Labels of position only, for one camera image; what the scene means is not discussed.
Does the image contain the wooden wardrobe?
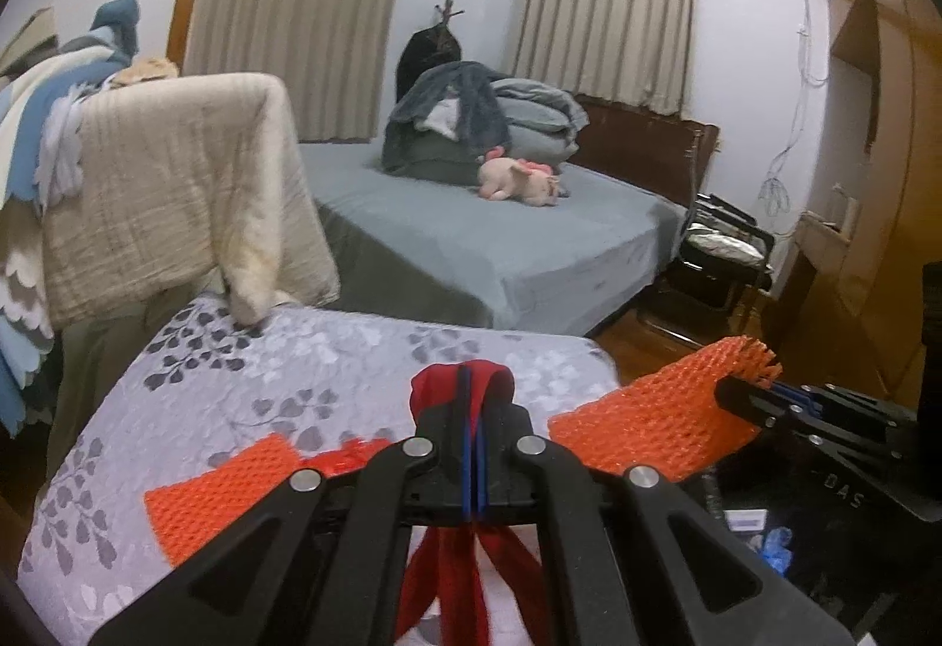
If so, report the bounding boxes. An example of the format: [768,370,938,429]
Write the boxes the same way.
[828,0,942,412]

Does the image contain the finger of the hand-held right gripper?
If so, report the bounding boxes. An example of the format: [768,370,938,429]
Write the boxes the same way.
[725,406,818,452]
[715,370,895,426]

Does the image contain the black jacket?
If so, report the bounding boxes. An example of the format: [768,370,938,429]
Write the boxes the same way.
[396,28,463,102]

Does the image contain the narrow beige curtain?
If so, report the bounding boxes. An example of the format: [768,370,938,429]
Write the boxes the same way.
[511,0,696,117]

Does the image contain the wooden dresser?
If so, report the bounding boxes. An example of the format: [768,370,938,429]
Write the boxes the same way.
[761,210,862,382]

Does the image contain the pink plush toy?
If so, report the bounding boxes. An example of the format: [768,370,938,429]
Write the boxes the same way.
[477,149,571,207]

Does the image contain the beige cloth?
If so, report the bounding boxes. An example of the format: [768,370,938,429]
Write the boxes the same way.
[0,5,58,77]

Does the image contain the hanging grey cables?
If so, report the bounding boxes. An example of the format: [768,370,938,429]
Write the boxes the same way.
[758,0,829,216]

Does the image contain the olive cloth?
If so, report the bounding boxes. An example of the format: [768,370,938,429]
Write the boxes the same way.
[51,289,214,448]

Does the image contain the dark wooden headboard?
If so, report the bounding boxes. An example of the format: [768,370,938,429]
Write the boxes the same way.
[574,94,721,206]

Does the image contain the blue and white scalloped cloth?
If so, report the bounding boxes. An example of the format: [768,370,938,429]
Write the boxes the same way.
[0,0,141,437]

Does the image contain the folded light grey blanket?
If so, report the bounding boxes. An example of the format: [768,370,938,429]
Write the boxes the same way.
[489,78,590,139]

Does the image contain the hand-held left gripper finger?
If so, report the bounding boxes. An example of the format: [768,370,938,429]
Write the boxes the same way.
[471,388,855,646]
[92,362,472,646]

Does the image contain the blue mesh ball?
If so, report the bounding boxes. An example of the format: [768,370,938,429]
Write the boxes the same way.
[764,526,794,575]

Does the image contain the wide beige curtain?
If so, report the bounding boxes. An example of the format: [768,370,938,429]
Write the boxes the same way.
[183,0,413,143]

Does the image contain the bed with grey sheet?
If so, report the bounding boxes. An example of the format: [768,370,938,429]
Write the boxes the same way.
[298,141,689,338]

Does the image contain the tan crumpled cloth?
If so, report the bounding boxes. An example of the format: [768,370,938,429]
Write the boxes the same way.
[110,57,180,88]

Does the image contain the dark grey fleece blanket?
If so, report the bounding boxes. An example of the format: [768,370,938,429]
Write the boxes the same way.
[381,61,509,176]

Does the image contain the white chair cushion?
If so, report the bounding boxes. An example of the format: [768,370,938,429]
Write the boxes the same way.
[688,230,770,264]

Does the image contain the beige quilt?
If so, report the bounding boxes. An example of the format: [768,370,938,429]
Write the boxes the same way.
[40,72,341,330]

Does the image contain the red wrapper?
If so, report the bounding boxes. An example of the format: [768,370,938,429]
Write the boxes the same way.
[294,438,391,478]

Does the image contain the black metal chair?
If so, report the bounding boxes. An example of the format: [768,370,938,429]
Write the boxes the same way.
[636,193,777,349]

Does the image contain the grey pillow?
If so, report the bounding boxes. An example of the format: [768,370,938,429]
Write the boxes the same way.
[508,127,579,168]

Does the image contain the orange foam net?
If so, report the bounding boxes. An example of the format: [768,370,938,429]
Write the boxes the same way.
[143,432,303,566]
[548,335,782,478]

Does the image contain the red cloth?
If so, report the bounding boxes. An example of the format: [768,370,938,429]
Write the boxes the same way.
[393,359,549,646]

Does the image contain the grey floral quilt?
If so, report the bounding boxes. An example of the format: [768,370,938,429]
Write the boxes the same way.
[16,293,641,646]

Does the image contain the wooden coat rack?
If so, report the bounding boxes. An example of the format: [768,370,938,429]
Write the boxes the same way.
[433,0,465,54]

